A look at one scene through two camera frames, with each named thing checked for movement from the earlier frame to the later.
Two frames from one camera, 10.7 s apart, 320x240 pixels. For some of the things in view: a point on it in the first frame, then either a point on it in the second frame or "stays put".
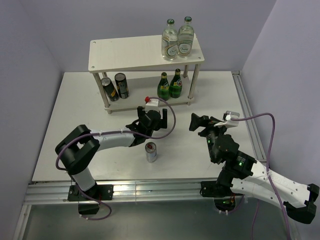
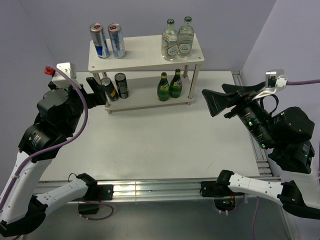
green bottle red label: x=176 y=85 stays put
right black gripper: x=196 y=121 to x=214 y=100
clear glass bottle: x=185 y=38 stays put
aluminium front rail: x=54 y=191 stays put
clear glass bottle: x=170 y=41 stays put
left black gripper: x=162 y=122 to x=98 y=97
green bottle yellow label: x=163 y=88 stays put
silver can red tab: x=150 y=148 to x=116 y=40
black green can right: x=122 y=85 stays put
